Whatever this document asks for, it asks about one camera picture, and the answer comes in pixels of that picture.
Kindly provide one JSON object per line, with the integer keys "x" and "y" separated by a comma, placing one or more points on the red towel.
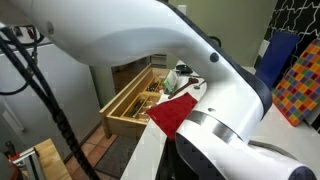
{"x": 170, "y": 113}

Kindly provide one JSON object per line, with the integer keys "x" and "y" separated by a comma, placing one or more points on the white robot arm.
{"x": 133, "y": 30}

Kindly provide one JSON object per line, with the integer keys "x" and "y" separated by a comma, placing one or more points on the wooden kitchen drawer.
{"x": 123, "y": 126}

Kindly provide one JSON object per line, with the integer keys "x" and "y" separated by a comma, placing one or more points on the green sponge clear container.
{"x": 168, "y": 87}

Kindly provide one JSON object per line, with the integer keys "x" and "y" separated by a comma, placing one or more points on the wooden cutlery organizer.
{"x": 150, "y": 94}

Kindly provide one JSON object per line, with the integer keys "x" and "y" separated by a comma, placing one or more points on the metal vent grille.
{"x": 159, "y": 60}

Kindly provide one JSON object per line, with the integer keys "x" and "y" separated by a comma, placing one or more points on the black round dish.
{"x": 184, "y": 69}

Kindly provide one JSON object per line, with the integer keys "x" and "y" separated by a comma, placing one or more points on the small metal spoon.
{"x": 196, "y": 87}

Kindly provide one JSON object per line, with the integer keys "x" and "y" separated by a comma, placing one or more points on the dark thin utensil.
{"x": 196, "y": 76}

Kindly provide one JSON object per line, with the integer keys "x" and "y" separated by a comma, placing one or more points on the dark patterned floor rug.
{"x": 116, "y": 156}

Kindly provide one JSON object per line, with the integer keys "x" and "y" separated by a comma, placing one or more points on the blue rectangular container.
{"x": 276, "y": 56}

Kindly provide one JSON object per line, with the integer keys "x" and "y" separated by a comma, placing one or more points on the colourful checkered cutting board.
{"x": 300, "y": 90}

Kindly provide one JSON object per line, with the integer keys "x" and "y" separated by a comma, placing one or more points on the aluminium extrusion bar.
{"x": 31, "y": 163}

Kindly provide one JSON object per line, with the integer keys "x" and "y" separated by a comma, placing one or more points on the red black clamp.
{"x": 13, "y": 155}

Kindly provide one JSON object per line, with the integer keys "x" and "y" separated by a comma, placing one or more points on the white light switch plate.
{"x": 182, "y": 8}

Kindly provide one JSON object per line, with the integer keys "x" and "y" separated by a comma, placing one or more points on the white wall outlet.
{"x": 263, "y": 48}

